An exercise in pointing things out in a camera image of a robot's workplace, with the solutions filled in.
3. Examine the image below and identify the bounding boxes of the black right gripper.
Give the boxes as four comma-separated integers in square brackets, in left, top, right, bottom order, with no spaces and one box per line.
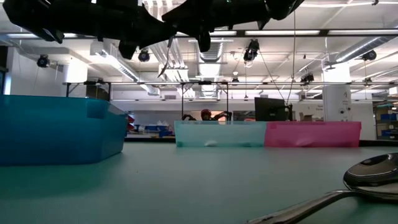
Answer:
[162,0,224,53]

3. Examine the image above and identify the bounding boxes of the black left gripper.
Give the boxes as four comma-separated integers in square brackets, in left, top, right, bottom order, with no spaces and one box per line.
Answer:
[99,0,177,60]

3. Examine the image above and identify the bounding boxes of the translucent teal plastic bin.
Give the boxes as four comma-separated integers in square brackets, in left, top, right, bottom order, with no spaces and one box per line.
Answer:
[174,120,268,148]

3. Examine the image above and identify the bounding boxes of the blue plastic bin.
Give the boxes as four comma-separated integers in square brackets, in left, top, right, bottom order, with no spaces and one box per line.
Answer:
[0,95,129,166]

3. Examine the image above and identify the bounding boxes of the white ceiling pipes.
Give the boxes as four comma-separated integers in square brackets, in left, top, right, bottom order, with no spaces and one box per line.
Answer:
[146,40,190,82]

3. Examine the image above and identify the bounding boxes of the blue storage crate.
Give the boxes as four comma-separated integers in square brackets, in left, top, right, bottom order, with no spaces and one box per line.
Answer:
[134,124,175,138]

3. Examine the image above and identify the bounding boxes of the person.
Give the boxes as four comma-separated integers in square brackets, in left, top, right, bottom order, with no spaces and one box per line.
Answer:
[200,108,215,122]

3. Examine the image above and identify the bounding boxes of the black computer monitor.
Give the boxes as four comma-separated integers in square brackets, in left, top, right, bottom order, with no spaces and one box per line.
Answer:
[254,96,294,123]

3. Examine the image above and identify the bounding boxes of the black overhead rig crossbar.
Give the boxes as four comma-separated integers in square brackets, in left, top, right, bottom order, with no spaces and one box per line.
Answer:
[0,29,398,40]

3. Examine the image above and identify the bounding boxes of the green table mat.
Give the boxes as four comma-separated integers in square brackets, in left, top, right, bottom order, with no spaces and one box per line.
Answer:
[0,141,398,224]

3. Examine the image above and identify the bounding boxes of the pink plastic bin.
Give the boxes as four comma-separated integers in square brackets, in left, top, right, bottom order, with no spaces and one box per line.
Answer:
[264,121,362,148]

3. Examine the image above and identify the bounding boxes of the white column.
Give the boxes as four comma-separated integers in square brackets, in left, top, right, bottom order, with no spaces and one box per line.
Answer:
[322,84,353,123]

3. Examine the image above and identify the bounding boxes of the storage shelving rack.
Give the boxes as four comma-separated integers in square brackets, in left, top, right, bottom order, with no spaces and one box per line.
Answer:
[373,101,398,141]

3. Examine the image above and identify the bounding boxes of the black hanging ceiling camera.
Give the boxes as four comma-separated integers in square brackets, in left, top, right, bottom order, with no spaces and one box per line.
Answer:
[137,49,151,63]
[243,39,261,62]
[36,54,50,68]
[362,49,377,62]
[300,73,315,85]

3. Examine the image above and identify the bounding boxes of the silver ventilation duct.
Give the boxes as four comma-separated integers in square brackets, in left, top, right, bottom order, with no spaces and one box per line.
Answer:
[192,35,234,98]

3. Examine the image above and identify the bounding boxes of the white rectangular ceiling duct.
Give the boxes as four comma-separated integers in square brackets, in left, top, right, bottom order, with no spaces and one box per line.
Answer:
[90,46,161,96]

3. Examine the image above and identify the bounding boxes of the black metal table frame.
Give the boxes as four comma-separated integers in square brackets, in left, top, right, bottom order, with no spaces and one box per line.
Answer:
[62,80,230,122]

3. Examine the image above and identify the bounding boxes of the thin hanging cable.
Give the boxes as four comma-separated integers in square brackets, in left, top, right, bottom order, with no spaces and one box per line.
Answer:
[285,9,297,105]

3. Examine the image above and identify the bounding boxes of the silver round ceiling duct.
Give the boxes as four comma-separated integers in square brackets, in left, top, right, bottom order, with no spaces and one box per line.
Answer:
[323,35,398,71]

